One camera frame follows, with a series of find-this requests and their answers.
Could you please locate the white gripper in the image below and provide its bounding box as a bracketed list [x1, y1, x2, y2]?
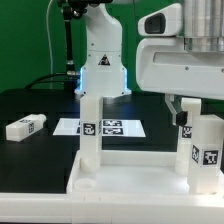
[136, 2, 224, 127]

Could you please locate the white desk top panel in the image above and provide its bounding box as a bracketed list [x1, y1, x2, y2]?
[66, 149, 224, 203]

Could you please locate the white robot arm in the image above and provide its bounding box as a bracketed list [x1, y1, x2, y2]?
[57, 0, 224, 126]

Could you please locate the white tag sheet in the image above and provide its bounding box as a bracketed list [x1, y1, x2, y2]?
[53, 118, 145, 137]

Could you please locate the white front fence bar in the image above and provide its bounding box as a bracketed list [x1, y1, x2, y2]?
[0, 193, 224, 224]

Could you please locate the black camera pole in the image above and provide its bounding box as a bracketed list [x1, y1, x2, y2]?
[62, 6, 80, 92]

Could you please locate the black cable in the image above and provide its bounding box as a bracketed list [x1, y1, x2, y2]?
[24, 72, 81, 90]

